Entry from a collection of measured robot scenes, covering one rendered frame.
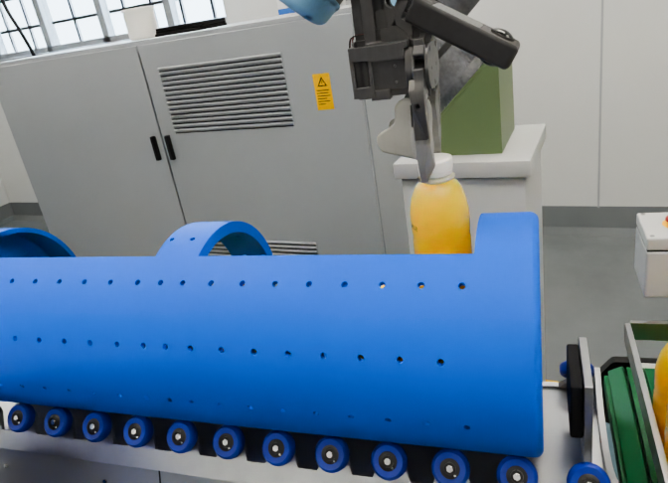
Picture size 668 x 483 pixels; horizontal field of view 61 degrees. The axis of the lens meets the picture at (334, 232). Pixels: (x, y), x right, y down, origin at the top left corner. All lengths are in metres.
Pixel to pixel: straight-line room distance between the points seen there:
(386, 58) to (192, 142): 2.25
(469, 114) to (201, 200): 1.79
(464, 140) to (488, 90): 0.13
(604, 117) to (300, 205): 1.76
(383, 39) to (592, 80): 2.85
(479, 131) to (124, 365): 0.94
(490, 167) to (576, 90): 2.13
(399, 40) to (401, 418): 0.40
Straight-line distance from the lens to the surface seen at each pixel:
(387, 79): 0.61
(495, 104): 1.37
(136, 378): 0.78
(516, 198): 1.37
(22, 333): 0.89
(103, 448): 0.98
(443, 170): 0.64
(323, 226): 2.58
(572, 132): 3.49
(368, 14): 0.62
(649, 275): 0.98
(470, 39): 0.60
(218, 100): 2.65
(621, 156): 3.53
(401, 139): 0.62
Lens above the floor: 1.50
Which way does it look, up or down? 22 degrees down
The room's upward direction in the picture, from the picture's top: 10 degrees counter-clockwise
